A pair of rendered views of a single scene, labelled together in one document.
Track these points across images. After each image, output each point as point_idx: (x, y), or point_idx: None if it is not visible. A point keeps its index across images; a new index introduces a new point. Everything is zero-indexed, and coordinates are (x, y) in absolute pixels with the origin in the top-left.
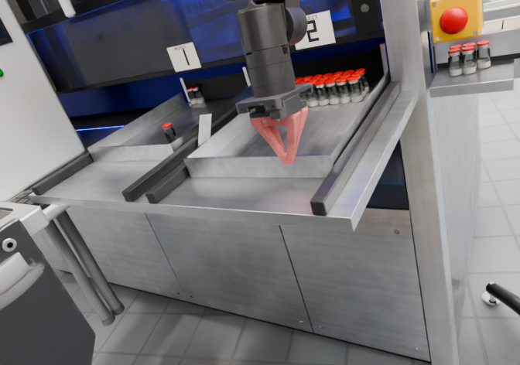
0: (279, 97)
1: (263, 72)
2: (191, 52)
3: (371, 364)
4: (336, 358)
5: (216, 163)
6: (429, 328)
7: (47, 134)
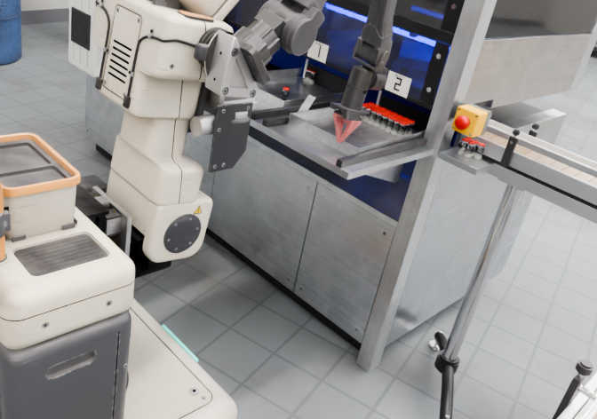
0: (350, 110)
1: (350, 96)
2: (324, 51)
3: (320, 334)
4: (298, 320)
5: (305, 124)
6: (372, 314)
7: None
